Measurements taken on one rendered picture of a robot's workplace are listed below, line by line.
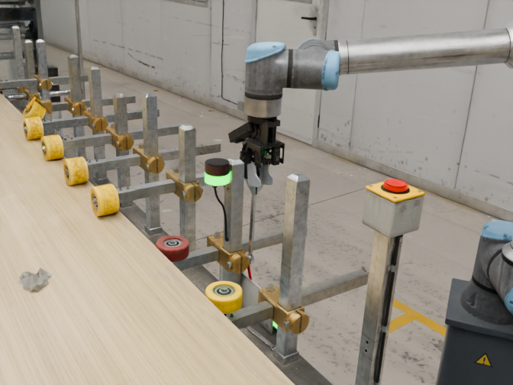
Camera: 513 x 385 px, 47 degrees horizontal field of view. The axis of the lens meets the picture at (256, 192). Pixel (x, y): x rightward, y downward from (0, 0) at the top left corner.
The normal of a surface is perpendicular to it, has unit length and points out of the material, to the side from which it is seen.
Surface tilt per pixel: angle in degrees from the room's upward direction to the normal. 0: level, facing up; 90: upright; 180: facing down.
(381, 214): 90
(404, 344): 0
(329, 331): 0
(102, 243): 0
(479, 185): 90
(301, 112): 91
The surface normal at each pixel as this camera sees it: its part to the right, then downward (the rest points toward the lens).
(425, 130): -0.78, 0.21
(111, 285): 0.04, -0.92
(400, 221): 0.55, 0.34
